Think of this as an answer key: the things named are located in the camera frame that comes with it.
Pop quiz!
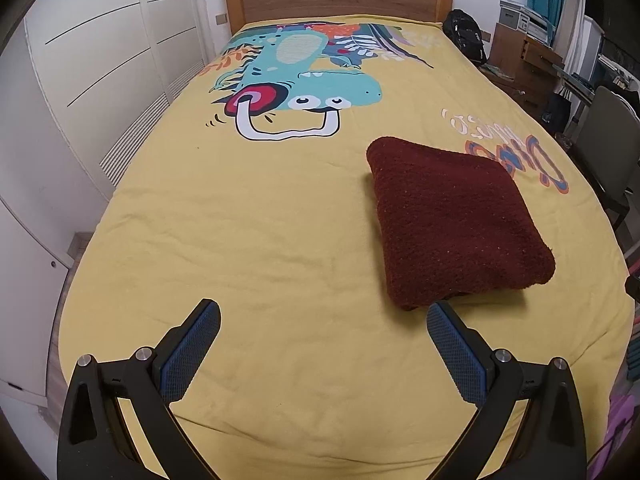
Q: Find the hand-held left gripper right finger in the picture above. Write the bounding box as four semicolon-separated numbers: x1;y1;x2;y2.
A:
426;301;587;480

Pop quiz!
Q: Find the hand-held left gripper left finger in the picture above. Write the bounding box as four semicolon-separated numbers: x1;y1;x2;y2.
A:
57;298;222;480

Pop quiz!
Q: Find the dark red towel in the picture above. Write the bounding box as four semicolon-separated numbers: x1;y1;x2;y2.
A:
366;136;557;312

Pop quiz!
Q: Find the yellow printed blanket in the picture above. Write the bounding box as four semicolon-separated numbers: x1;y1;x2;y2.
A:
50;20;632;480

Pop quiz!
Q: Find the dark bag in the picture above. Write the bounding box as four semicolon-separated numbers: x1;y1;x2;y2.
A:
540;92;572;129

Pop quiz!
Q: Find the grey chair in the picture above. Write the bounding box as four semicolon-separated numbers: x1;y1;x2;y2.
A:
570;85;640;233

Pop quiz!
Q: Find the brown wooden cabinet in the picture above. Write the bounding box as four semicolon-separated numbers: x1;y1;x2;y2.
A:
487;22;566;113

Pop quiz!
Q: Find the white wardrobe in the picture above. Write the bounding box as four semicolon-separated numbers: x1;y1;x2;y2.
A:
0;0;236;411

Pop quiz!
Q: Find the black backpack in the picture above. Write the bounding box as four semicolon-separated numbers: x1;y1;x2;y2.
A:
442;8;488;66

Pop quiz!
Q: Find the white printer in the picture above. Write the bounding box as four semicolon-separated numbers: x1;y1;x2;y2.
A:
497;1;552;41

